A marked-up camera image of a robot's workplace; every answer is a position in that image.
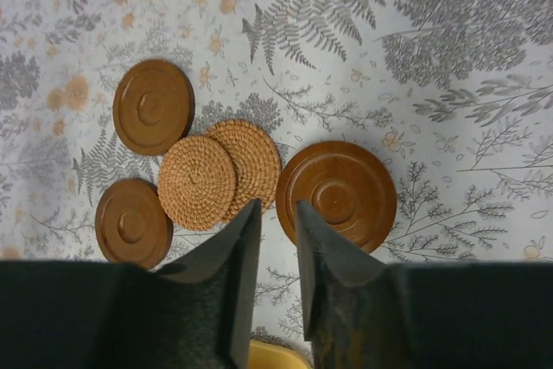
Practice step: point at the woven rattan coaster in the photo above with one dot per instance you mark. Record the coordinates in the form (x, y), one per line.
(196, 183)
(255, 159)

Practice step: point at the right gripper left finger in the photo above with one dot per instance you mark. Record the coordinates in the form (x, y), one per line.
(204, 300)

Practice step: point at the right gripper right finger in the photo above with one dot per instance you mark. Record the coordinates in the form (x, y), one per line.
(350, 306)

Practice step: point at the woven rattan coaster back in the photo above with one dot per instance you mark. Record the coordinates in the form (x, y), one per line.
(255, 159)

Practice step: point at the yellow plastic tray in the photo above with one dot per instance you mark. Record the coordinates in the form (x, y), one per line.
(267, 356)

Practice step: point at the brown wooden coaster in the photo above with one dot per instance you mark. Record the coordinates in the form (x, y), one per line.
(153, 107)
(130, 224)
(347, 185)

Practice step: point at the woven rattan coaster front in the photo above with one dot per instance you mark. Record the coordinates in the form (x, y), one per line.
(196, 183)

